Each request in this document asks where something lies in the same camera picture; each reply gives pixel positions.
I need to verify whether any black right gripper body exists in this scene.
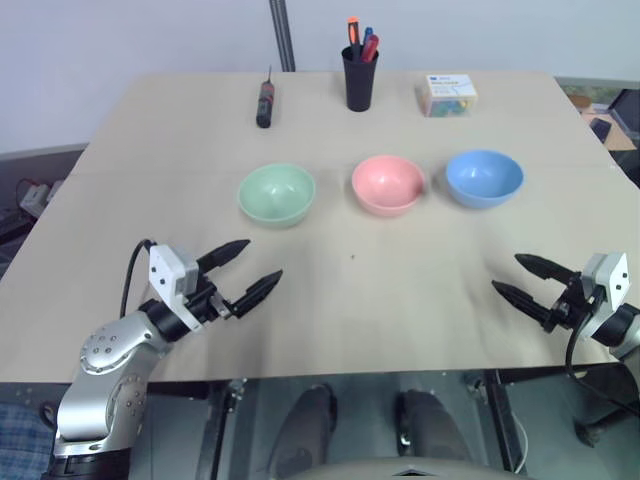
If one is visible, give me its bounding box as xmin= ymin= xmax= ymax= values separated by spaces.
xmin=541 ymin=271 xmax=600 ymax=332

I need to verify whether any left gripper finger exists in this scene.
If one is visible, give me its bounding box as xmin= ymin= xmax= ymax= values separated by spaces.
xmin=196 ymin=239 xmax=252 ymax=276
xmin=229 ymin=269 xmax=285 ymax=319

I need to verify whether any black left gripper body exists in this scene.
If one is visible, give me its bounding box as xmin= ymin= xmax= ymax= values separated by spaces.
xmin=185 ymin=273 xmax=237 ymax=327

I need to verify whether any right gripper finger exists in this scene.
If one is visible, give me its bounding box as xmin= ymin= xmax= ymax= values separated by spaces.
xmin=490 ymin=279 xmax=555 ymax=327
xmin=514 ymin=252 xmax=584 ymax=288

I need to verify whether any green bowl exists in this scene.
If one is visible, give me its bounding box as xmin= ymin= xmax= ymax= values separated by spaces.
xmin=237 ymin=162 xmax=317 ymax=230

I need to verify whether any blue bowl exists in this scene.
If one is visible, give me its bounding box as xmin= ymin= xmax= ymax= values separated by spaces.
xmin=445 ymin=148 xmax=525 ymax=210

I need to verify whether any dark rounded shape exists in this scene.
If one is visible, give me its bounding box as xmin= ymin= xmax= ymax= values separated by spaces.
xmin=396 ymin=388 xmax=470 ymax=462
xmin=271 ymin=383 xmax=338 ymax=474

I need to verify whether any black smartphone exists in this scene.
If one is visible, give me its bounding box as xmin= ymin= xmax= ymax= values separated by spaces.
xmin=589 ymin=117 xmax=613 ymax=143

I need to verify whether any brown side desk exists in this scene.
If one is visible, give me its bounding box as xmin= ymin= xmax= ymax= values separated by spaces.
xmin=569 ymin=92 xmax=640 ymax=152

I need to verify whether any black electric screwdriver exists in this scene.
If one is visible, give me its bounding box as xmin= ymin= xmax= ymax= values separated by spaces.
xmin=255 ymin=63 xmax=278 ymax=130

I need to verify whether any red bowl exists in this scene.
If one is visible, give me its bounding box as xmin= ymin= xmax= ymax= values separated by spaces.
xmin=351 ymin=155 xmax=427 ymax=218

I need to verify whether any white power strip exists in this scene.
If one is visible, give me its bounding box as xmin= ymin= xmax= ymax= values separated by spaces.
xmin=18 ymin=180 xmax=64 ymax=218

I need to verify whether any clear box of coloured clips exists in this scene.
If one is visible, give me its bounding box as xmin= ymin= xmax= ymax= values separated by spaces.
xmin=414 ymin=74 xmax=479 ymax=120

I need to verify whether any black plastic cup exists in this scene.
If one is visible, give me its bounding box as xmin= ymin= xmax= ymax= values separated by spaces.
xmin=341 ymin=45 xmax=381 ymax=113

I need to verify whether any blue plaid cloth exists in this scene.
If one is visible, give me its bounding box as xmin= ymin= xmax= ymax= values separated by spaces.
xmin=0 ymin=399 xmax=54 ymax=480

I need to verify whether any grey metal pole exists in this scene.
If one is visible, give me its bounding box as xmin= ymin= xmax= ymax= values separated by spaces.
xmin=268 ymin=0 xmax=297 ymax=73

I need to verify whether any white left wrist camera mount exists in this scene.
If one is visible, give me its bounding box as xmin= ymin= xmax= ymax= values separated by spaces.
xmin=147 ymin=243 xmax=202 ymax=332

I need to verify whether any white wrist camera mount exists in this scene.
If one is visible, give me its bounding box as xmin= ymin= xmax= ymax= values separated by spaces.
xmin=581 ymin=251 xmax=630 ymax=327
xmin=147 ymin=243 xmax=202 ymax=332

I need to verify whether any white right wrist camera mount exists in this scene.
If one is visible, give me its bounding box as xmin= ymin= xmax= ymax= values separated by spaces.
xmin=581 ymin=251 xmax=630 ymax=327

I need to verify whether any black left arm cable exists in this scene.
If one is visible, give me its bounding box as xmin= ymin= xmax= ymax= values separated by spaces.
xmin=118 ymin=239 xmax=157 ymax=319

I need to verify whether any thin white cable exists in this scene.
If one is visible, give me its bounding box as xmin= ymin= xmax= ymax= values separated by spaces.
xmin=514 ymin=418 xmax=530 ymax=474

